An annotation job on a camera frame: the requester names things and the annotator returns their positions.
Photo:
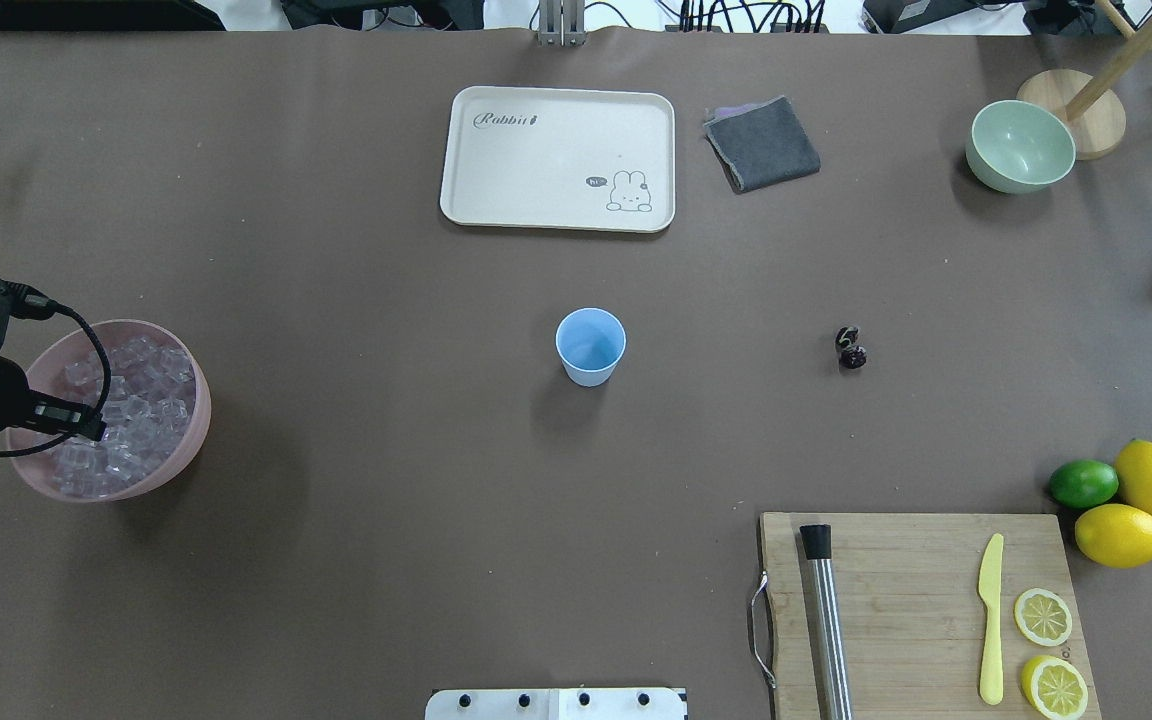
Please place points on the lemon half far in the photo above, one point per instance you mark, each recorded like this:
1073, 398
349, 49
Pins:
1043, 617

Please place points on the lemon half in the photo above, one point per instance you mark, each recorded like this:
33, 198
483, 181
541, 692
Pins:
1043, 617
1054, 688

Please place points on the cream rabbit tray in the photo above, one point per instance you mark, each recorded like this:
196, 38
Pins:
571, 159

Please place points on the mint green bowl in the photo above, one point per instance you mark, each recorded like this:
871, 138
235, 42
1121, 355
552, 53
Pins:
1019, 147

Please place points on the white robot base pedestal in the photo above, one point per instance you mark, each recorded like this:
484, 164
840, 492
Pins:
559, 703

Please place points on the wooden cup tree stand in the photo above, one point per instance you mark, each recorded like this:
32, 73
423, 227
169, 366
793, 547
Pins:
1086, 103

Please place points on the light blue plastic cup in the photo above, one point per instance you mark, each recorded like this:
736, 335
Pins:
590, 342

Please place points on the grey folded cloth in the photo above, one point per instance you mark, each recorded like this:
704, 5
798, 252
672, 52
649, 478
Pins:
761, 143

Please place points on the yellow plastic knife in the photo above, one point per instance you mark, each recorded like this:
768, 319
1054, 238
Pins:
989, 580

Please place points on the green lime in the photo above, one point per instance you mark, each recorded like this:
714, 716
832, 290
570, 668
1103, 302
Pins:
1083, 484

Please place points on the aluminium frame post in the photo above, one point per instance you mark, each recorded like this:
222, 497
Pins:
561, 23

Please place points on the lemon half near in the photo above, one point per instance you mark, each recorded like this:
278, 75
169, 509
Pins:
1054, 688

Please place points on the steel muddler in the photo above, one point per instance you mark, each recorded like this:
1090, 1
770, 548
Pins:
828, 635

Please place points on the pink bowl of ice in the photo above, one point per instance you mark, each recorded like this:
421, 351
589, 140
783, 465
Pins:
157, 415

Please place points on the whole lemon lower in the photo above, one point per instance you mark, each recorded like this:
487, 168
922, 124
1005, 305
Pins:
1115, 535

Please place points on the bamboo cutting board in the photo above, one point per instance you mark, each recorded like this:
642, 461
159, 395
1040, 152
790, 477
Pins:
911, 618

